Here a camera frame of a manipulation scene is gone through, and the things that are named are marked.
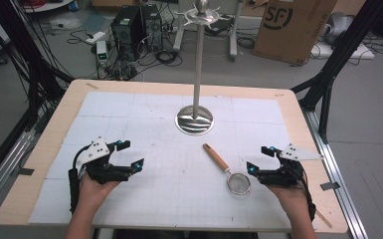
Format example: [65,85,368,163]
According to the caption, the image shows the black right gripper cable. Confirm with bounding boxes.
[297,177,317,223]

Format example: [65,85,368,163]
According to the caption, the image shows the grey rounded object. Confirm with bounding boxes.
[322,11,355,45]

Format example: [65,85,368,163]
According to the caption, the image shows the wooden-handled metal mesh strainer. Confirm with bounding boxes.
[202,142,253,196]

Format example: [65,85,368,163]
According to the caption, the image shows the white grid mat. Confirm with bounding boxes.
[27,91,316,232]

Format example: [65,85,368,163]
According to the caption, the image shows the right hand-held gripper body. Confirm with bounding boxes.
[258,142,324,188]

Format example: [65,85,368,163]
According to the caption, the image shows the aluminium rail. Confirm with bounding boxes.
[301,108,370,239]
[0,128,37,218]

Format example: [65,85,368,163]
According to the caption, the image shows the white device with green display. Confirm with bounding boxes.
[96,40,109,69]

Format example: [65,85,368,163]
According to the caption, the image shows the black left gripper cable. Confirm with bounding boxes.
[67,145,93,214]

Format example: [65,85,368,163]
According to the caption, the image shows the black floor cables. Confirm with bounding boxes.
[67,28,184,82]

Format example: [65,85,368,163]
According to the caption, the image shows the thin wooden stick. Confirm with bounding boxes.
[314,209,333,230]

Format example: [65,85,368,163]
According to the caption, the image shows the white round table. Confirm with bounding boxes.
[22,0,76,14]

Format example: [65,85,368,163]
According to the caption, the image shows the large black computer tower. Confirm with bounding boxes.
[110,5,147,63]

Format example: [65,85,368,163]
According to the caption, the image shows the slim black computer tower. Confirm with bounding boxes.
[141,3,164,54]

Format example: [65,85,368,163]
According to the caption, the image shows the person's right hand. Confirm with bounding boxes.
[268,183,312,219]

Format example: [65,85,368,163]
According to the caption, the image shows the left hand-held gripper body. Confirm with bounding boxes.
[76,135,130,186]

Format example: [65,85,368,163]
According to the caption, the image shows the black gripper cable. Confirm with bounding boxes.
[67,145,93,214]
[297,177,317,223]

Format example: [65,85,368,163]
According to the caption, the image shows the person's left hand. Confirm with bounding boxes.
[77,172,122,217]

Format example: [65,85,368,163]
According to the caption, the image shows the black metal frame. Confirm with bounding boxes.
[0,0,76,132]
[290,0,383,144]

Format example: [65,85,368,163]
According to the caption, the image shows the flat white board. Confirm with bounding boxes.
[309,41,376,62]

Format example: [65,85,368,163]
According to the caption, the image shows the white power strip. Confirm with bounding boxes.
[85,30,107,46]

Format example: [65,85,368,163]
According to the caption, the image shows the metal rack stand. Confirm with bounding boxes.
[173,0,229,136]

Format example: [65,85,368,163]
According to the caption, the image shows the white metal floor stand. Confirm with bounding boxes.
[172,0,244,63]

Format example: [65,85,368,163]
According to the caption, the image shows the brown cardboard box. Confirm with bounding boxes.
[252,0,338,66]

